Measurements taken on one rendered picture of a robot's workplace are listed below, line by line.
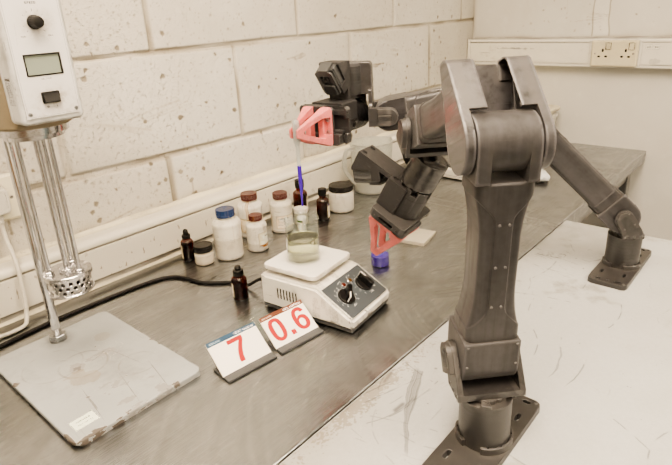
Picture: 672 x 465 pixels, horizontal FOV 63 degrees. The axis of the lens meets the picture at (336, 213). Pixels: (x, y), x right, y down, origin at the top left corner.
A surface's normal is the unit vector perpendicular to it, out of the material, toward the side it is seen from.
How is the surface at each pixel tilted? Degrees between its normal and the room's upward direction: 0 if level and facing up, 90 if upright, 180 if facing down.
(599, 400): 0
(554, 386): 0
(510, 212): 94
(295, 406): 0
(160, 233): 90
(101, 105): 90
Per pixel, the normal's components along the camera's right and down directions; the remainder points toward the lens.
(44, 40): 0.76, 0.19
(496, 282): 0.11, 0.40
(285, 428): -0.05, -0.94
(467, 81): 0.04, -0.47
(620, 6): -0.65, 0.29
